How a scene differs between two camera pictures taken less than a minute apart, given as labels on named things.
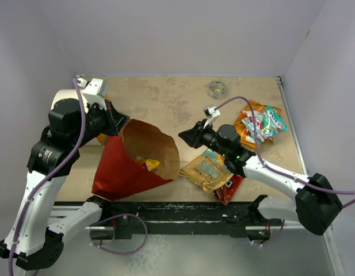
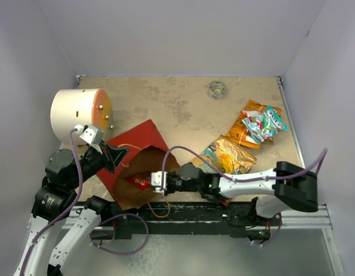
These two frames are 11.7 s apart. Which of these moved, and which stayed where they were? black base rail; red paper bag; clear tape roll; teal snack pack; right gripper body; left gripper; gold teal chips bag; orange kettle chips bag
Moved: red paper bag; left gripper; gold teal chips bag; right gripper body
Stayed: teal snack pack; black base rail; orange kettle chips bag; clear tape roll
